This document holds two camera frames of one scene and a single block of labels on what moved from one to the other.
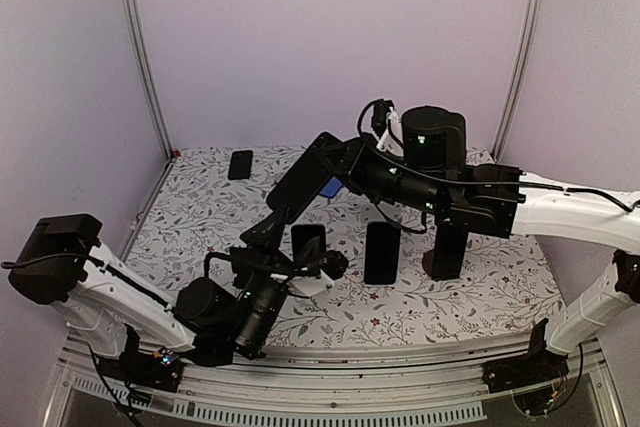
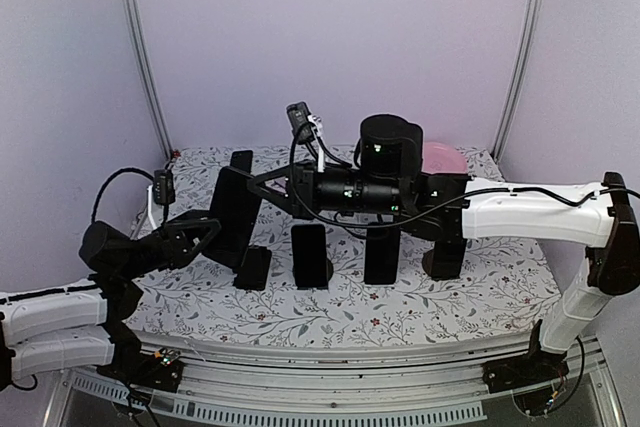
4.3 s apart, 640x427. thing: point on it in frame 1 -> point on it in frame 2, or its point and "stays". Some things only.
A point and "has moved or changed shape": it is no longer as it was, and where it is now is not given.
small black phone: x=241 y=165 stays
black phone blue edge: x=382 y=253 stays
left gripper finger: x=311 y=253 -> x=184 y=238
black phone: x=303 y=181 has moved or changed shape
